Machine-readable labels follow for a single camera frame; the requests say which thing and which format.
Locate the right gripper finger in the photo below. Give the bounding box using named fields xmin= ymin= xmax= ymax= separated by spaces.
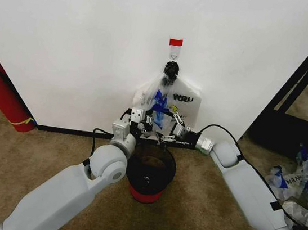
xmin=169 ymin=111 xmax=188 ymax=129
xmin=155 ymin=133 xmax=182 ymax=151

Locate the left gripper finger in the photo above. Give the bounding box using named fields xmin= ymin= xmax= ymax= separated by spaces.
xmin=142 ymin=112 xmax=155 ymax=127
xmin=139 ymin=128 xmax=158 ymax=139

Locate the clear garbage bag blue print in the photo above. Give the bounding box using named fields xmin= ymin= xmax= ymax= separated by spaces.
xmin=134 ymin=70 xmax=183 ymax=133

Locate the white plastic bag black lettering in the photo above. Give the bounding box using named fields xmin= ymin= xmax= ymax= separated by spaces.
xmin=129 ymin=72 xmax=205 ymax=136

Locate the red and black trash bin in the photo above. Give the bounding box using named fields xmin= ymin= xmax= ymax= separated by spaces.
xmin=122 ymin=142 xmax=180 ymax=208

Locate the red tape strip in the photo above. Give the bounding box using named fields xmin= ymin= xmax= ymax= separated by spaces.
xmin=168 ymin=37 xmax=184 ymax=48

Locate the red fire extinguisher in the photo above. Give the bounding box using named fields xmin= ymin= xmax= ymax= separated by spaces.
xmin=0 ymin=56 xmax=46 ymax=135

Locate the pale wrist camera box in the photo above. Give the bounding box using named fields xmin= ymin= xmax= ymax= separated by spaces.
xmin=130 ymin=106 xmax=145 ymax=123
xmin=172 ymin=123 xmax=188 ymax=139

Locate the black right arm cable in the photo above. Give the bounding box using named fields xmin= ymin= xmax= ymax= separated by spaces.
xmin=195 ymin=122 xmax=256 ymax=166

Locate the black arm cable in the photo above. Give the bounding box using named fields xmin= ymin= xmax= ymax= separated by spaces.
xmin=195 ymin=122 xmax=256 ymax=166
xmin=81 ymin=125 xmax=117 ymax=174

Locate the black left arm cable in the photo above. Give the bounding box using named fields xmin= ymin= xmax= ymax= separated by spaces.
xmin=81 ymin=125 xmax=117 ymax=174

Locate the clear adhesive wall hook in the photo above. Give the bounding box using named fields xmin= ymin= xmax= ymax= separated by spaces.
xmin=167 ymin=44 xmax=182 ymax=62

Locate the black metal shelf frame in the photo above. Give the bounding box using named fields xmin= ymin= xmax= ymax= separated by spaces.
xmin=240 ymin=0 xmax=308 ymax=151

